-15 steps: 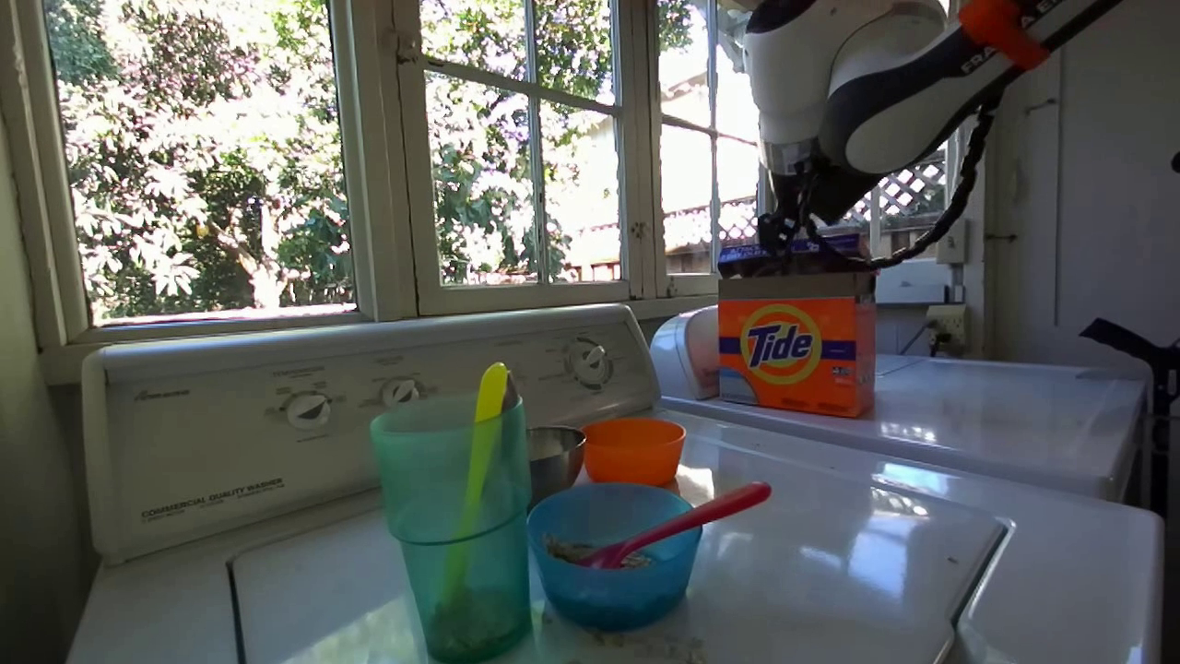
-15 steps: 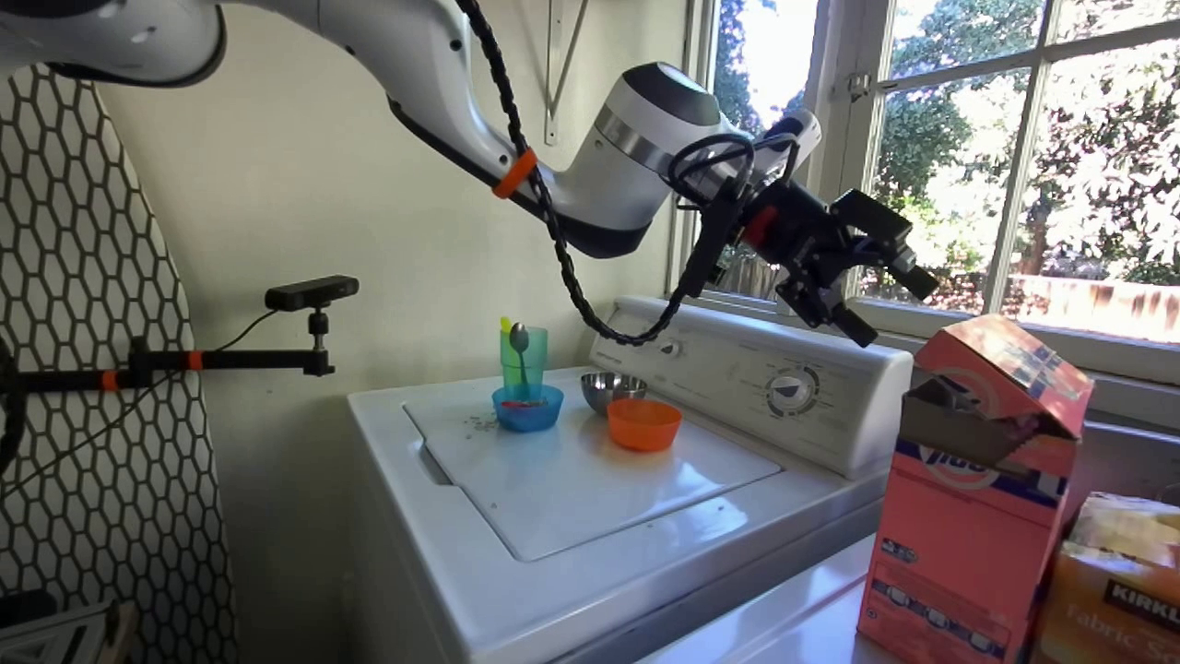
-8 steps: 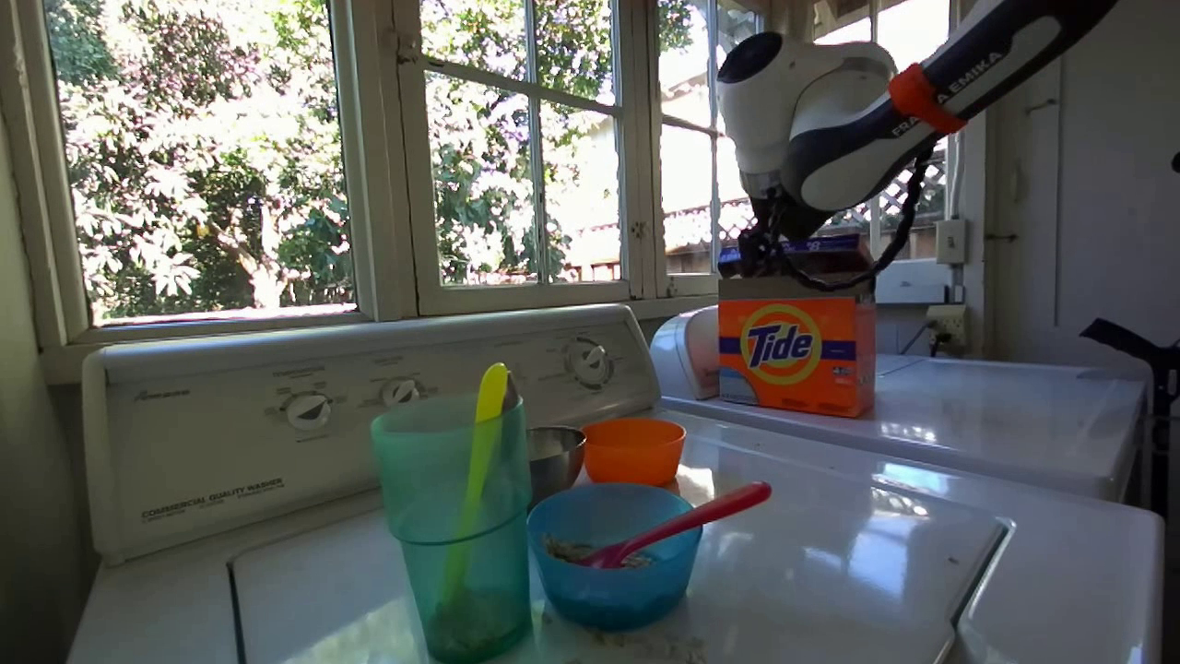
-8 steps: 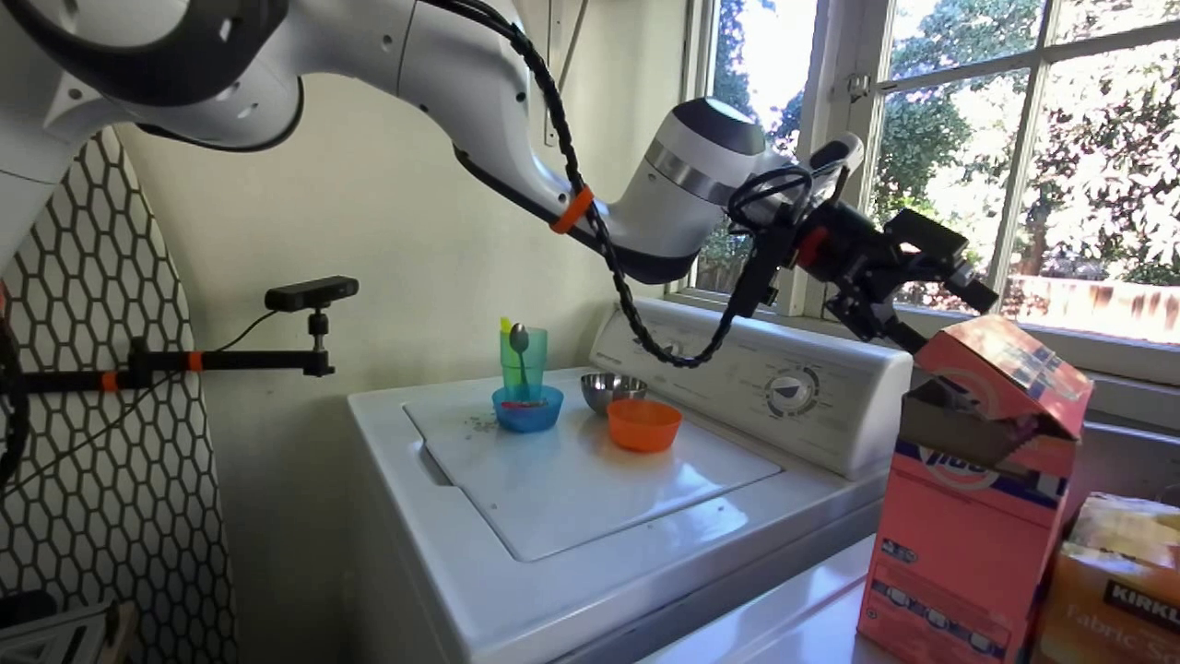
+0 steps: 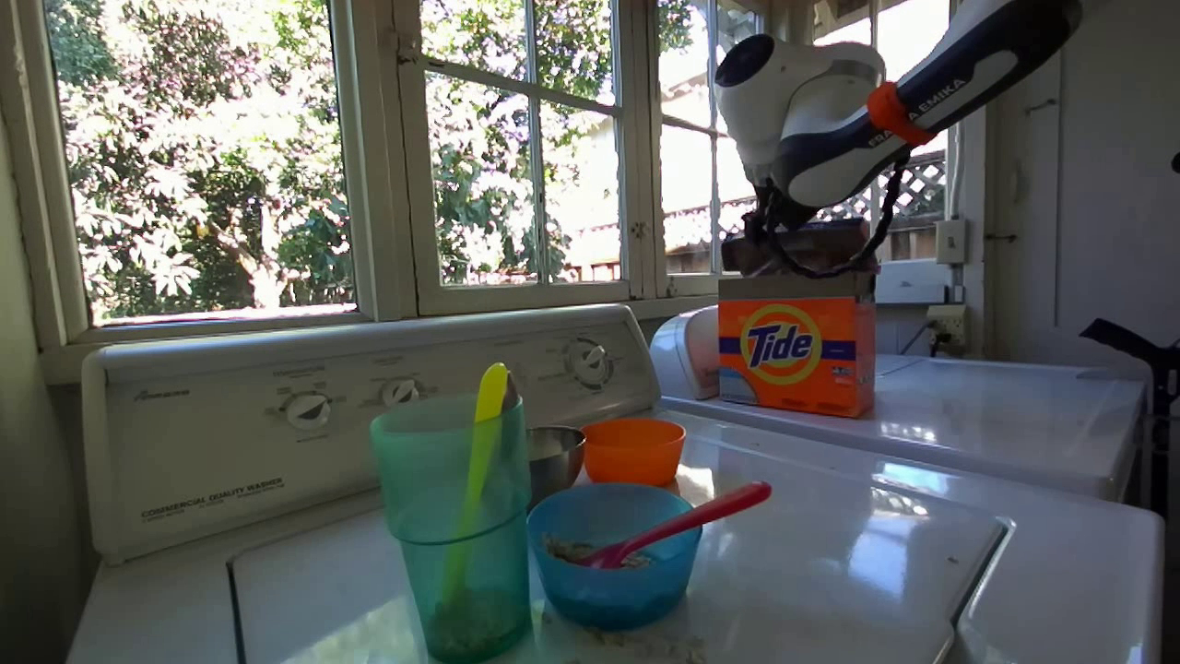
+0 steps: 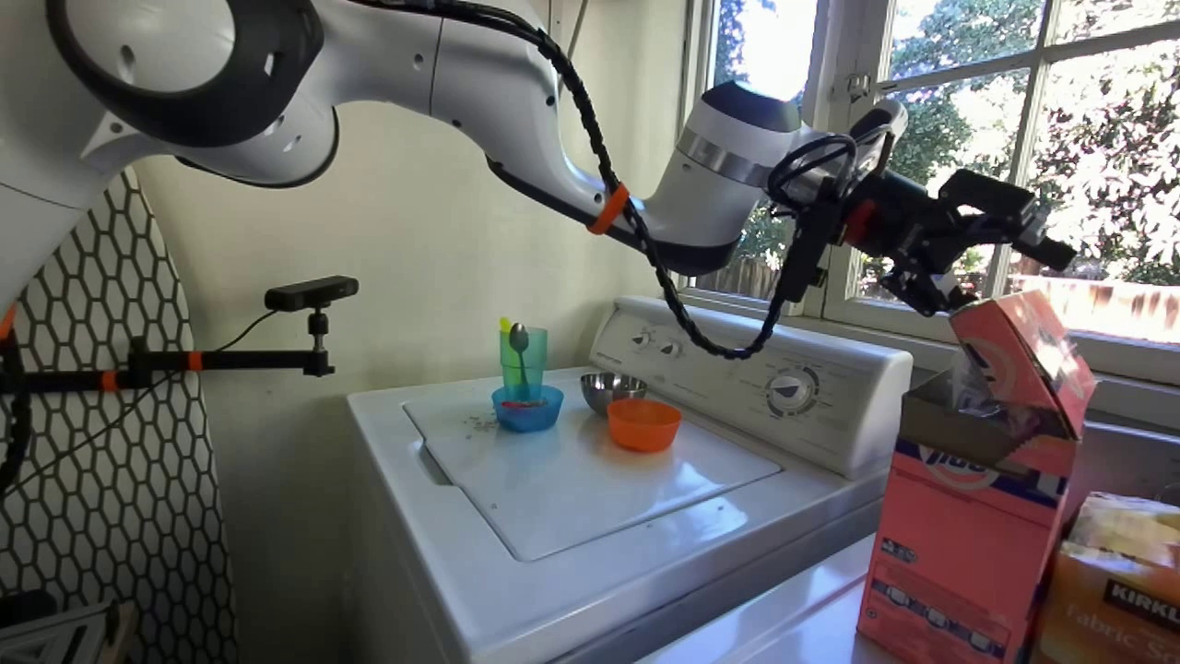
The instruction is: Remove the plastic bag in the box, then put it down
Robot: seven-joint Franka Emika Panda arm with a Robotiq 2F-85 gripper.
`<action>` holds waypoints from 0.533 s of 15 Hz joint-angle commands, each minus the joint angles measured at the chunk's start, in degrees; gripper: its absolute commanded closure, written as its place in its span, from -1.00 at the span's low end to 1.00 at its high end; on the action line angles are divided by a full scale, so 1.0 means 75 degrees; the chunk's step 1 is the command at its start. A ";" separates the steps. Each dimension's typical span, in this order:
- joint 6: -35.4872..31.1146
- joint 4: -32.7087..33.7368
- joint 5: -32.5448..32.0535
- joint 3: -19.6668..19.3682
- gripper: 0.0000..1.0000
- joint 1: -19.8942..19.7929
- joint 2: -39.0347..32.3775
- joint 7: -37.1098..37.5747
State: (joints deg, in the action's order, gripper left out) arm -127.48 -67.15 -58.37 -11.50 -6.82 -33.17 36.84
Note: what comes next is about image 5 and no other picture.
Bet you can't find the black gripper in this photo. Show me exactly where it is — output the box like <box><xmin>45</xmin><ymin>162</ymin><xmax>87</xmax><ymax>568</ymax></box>
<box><xmin>720</xmin><ymin>218</ymin><xmax>878</xmax><ymax>281</ymax></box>

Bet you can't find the orange Tide detergent box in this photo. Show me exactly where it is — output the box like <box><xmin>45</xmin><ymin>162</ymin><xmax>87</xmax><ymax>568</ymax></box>
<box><xmin>714</xmin><ymin>268</ymin><xmax>880</xmax><ymax>424</ymax></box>

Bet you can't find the large washer dial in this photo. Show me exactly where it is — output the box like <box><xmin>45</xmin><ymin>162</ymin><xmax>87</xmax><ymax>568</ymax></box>
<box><xmin>559</xmin><ymin>334</ymin><xmax>617</xmax><ymax>391</ymax></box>

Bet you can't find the white dryer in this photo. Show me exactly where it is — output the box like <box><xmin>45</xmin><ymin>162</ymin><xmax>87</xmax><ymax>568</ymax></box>
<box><xmin>645</xmin><ymin>307</ymin><xmax>1154</xmax><ymax>500</ymax></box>

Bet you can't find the orange plastic bowl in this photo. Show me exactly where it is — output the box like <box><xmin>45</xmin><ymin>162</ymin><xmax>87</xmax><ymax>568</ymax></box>
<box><xmin>578</xmin><ymin>414</ymin><xmax>690</xmax><ymax>490</ymax></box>

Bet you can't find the pink plastic spoon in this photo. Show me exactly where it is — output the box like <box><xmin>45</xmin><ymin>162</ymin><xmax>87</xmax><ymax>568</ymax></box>
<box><xmin>546</xmin><ymin>480</ymin><xmax>778</xmax><ymax>571</ymax></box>

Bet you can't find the small metal bowl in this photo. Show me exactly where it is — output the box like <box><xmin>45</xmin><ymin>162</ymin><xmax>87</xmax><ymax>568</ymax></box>
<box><xmin>526</xmin><ymin>424</ymin><xmax>590</xmax><ymax>505</ymax></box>

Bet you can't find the white washing machine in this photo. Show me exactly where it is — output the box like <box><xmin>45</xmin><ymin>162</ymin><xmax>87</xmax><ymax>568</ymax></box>
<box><xmin>65</xmin><ymin>303</ymin><xmax>1169</xmax><ymax>664</ymax></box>

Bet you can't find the black tripod piece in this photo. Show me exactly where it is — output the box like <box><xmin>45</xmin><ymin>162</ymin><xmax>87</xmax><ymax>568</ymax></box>
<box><xmin>1082</xmin><ymin>312</ymin><xmax>1180</xmax><ymax>520</ymax></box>

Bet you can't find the yellow-green plastic spoon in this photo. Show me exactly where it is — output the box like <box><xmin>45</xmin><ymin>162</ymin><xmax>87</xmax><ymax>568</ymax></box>
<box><xmin>435</xmin><ymin>356</ymin><xmax>515</xmax><ymax>618</ymax></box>

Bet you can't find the blue plastic bowl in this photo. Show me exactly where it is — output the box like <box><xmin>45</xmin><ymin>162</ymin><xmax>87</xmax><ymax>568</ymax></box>
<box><xmin>526</xmin><ymin>480</ymin><xmax>704</xmax><ymax>633</ymax></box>

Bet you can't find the small washer knob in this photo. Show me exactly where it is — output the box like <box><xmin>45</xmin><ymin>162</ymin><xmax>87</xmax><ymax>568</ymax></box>
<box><xmin>376</xmin><ymin>373</ymin><xmax>429</xmax><ymax>414</ymax></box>
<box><xmin>277</xmin><ymin>382</ymin><xmax>340</xmax><ymax>431</ymax></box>

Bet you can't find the white framed window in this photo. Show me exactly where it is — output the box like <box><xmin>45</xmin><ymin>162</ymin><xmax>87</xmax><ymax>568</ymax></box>
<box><xmin>0</xmin><ymin>0</ymin><xmax>970</xmax><ymax>378</ymax></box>

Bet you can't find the green plastic cup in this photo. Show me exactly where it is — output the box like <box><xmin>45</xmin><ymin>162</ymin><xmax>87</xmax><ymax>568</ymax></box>
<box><xmin>365</xmin><ymin>391</ymin><xmax>535</xmax><ymax>664</ymax></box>

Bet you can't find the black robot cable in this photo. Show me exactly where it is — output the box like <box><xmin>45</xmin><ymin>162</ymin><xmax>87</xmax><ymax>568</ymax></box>
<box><xmin>784</xmin><ymin>142</ymin><xmax>923</xmax><ymax>281</ymax></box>

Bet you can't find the white wall outlet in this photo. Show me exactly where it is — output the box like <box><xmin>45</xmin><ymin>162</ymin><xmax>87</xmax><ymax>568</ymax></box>
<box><xmin>933</xmin><ymin>218</ymin><xmax>977</xmax><ymax>268</ymax></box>

